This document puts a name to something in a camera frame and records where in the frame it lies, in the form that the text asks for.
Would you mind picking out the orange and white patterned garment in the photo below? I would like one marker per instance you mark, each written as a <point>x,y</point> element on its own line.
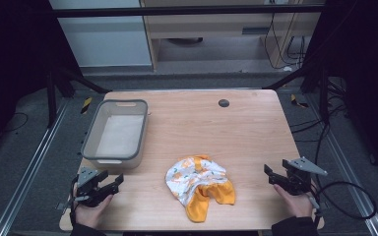
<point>199,187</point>

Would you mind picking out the yellow and black striped tape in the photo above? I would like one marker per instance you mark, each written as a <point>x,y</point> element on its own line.
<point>86,105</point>
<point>297,101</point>

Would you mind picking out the person's right hand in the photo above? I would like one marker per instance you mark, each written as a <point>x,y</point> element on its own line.
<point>294,203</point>

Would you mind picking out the person's left hand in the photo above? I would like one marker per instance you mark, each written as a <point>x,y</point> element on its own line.
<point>91,212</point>

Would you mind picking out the black horizontal frame bar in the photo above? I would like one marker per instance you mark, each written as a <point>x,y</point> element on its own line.
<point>183,11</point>

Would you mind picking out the light wooden desk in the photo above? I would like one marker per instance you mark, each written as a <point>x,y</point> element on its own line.
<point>210,28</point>

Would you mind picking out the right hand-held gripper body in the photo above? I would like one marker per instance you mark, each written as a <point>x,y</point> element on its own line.
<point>300,172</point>

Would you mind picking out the black metal stand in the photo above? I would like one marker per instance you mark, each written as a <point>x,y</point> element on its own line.
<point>324,98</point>
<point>51,101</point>

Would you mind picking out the aluminium floor rail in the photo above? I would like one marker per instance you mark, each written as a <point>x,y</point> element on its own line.
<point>347,164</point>
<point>29,167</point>

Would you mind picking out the grey rimmed white plastic basket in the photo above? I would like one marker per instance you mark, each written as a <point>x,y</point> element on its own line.
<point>118,134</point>

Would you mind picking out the white cabinet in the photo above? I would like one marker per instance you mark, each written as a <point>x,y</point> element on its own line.
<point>105,39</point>

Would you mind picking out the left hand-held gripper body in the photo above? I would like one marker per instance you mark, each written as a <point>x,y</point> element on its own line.
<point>86,178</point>

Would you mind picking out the dark curtain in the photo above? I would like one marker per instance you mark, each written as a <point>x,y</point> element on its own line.
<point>367,65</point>
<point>13,65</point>

